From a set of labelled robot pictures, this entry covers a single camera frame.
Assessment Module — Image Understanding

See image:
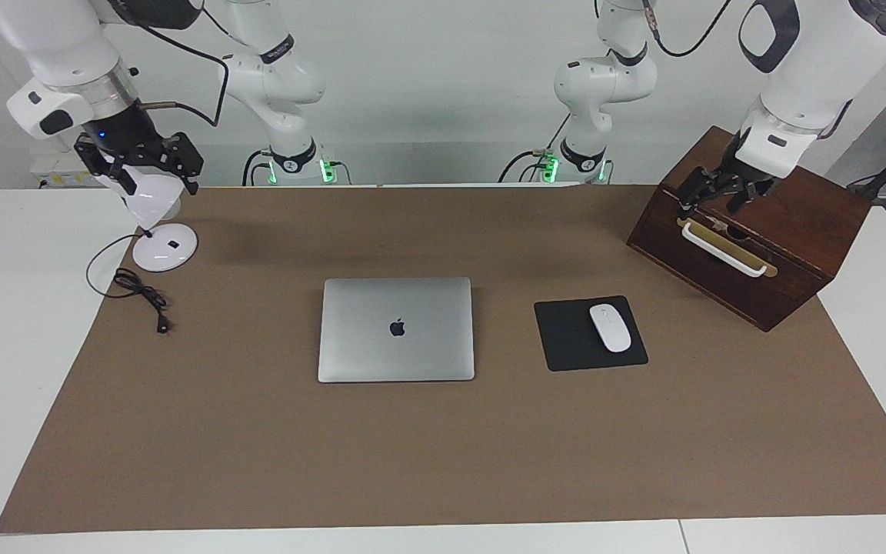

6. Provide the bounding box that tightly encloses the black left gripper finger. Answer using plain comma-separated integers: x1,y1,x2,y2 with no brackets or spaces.
678,168,721,216
729,179,778,215

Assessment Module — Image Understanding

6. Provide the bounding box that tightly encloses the brown table mat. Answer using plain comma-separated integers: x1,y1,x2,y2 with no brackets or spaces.
0,185,886,535

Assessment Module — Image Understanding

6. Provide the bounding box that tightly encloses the white computer mouse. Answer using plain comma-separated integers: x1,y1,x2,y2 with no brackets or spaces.
589,304,633,353

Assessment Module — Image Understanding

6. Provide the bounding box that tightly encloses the white box handle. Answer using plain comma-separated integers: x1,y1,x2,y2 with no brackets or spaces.
680,222,768,278

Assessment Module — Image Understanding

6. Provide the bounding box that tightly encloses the dark brown wooden box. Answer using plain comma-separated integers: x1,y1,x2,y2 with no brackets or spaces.
626,125,873,332

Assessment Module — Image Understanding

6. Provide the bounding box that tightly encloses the gold box handle plate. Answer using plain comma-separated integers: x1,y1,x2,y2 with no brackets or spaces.
676,215,778,278

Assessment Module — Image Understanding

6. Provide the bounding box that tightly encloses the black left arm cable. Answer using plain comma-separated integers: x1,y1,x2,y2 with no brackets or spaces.
643,0,732,58

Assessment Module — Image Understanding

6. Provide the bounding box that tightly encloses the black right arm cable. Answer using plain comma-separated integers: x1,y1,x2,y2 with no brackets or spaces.
135,23,230,128

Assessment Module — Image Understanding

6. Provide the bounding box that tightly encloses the white wall power strip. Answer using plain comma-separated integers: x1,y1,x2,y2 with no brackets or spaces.
30,150,102,189

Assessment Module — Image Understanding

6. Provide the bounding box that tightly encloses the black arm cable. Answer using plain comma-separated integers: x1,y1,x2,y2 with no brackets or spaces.
643,0,732,58
135,23,230,128

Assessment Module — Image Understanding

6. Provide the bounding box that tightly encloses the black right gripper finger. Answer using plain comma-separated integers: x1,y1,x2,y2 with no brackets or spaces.
78,150,138,195
152,132,204,193

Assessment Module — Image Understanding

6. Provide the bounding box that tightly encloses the grey laptop computer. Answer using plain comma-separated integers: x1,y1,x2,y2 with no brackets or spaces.
317,277,476,384

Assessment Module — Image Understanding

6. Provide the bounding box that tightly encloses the white desk lamp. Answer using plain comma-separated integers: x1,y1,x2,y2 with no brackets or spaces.
97,165,199,272

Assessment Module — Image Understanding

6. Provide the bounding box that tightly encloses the black mouse pad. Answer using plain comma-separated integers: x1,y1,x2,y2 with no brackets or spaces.
534,295,649,372

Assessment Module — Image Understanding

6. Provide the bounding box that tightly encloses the black lamp power cable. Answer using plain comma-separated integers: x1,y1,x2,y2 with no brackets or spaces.
86,233,175,335

